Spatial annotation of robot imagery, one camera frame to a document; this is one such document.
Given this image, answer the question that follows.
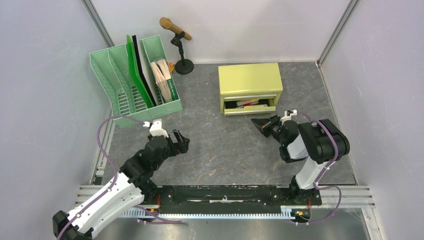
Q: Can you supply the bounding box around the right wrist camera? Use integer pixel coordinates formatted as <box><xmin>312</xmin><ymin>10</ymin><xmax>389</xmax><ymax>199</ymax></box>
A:
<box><xmin>280</xmin><ymin>109</ymin><xmax>298</xmax><ymax>124</ymax></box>

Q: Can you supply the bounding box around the yellow highlighter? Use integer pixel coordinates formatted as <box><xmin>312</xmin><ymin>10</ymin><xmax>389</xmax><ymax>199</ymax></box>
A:
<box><xmin>243</xmin><ymin>104</ymin><xmax>269</xmax><ymax>108</ymax></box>

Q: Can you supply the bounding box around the green plastic folder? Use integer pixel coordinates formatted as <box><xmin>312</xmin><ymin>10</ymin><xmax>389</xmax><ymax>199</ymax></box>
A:
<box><xmin>126</xmin><ymin>34</ymin><xmax>154</xmax><ymax>108</ymax></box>

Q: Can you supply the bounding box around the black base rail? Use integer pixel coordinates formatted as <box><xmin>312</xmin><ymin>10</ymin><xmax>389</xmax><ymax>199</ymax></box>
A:
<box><xmin>142</xmin><ymin>185</ymin><xmax>322</xmax><ymax>214</ymax></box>

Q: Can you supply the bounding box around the mint green file organizer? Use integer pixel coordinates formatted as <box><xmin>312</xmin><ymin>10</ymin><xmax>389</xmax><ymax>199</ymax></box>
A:
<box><xmin>89</xmin><ymin>35</ymin><xmax>183</xmax><ymax>128</ymax></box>

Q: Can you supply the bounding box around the small orange object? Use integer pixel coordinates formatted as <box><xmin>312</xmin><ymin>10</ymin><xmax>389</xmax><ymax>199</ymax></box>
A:
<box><xmin>168</xmin><ymin>62</ymin><xmax>175</xmax><ymax>73</ymax></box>

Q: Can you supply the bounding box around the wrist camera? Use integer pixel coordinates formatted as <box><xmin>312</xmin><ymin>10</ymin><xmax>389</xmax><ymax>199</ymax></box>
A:
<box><xmin>143</xmin><ymin>118</ymin><xmax>169</xmax><ymax>138</ymax></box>
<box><xmin>280</xmin><ymin>109</ymin><xmax>298</xmax><ymax>124</ymax></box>

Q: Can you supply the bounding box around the orange pink highlighter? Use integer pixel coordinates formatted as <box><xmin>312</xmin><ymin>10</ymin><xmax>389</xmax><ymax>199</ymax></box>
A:
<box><xmin>236</xmin><ymin>99</ymin><xmax>259</xmax><ymax>106</ymax></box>

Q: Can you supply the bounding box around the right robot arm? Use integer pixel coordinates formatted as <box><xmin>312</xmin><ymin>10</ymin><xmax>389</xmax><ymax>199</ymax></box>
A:
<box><xmin>251</xmin><ymin>115</ymin><xmax>350</xmax><ymax>204</ymax></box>

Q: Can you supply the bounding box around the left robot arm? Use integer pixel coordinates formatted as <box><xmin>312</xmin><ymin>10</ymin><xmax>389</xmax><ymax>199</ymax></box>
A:
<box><xmin>52</xmin><ymin>129</ymin><xmax>190</xmax><ymax>240</ymax></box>

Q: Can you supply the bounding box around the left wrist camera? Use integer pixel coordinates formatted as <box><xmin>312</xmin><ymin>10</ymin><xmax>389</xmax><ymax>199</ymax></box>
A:
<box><xmin>143</xmin><ymin>118</ymin><xmax>169</xmax><ymax>138</ymax></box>

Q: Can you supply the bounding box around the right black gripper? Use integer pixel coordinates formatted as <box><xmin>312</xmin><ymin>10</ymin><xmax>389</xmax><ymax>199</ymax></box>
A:
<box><xmin>250</xmin><ymin>114</ymin><xmax>286</xmax><ymax>146</ymax></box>

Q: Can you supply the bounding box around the brown microphone on stand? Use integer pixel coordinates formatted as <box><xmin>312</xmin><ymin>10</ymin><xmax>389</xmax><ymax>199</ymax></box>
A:
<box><xmin>159</xmin><ymin>17</ymin><xmax>194</xmax><ymax>75</ymax></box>

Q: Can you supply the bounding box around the yellow-green drawer chest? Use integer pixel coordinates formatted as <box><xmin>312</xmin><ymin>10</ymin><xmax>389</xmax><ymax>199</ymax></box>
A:
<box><xmin>218</xmin><ymin>62</ymin><xmax>283</xmax><ymax>116</ymax></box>

